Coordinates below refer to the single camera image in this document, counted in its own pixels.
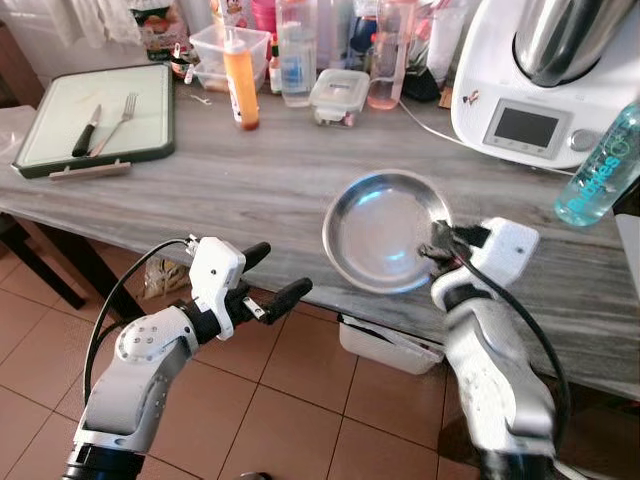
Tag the round steel plate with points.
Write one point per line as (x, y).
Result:
(380, 230)

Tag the grey-topped dark wood table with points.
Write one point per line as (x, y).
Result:
(250, 190)

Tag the printed shopping bag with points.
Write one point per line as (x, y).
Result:
(165, 280)

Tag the white plastic bin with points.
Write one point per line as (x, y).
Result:
(390, 345)

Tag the white kitchen machine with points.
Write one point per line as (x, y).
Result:
(520, 125)

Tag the teal water bottle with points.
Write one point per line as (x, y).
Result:
(598, 165)

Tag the small lidded glass container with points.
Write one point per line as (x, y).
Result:
(338, 95)

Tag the orange sauce squeeze bottle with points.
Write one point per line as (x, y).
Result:
(241, 85)

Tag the pink-tinted clear pitcher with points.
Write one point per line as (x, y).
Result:
(390, 60)

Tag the small flat wooden strip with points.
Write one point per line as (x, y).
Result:
(90, 171)

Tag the silver metal fork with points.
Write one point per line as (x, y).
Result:
(118, 120)

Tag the clear plastic bottle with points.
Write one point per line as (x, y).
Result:
(297, 60)

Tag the clear plastic storage box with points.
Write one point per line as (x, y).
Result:
(205, 60)

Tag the green-rimmed white tray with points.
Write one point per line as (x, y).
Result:
(95, 115)

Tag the steel mixing bowl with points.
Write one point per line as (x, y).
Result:
(565, 40)

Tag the red plastic container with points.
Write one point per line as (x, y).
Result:
(263, 15)

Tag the printed food package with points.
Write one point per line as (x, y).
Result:
(160, 30)

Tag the white hanging towel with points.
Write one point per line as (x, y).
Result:
(90, 20)

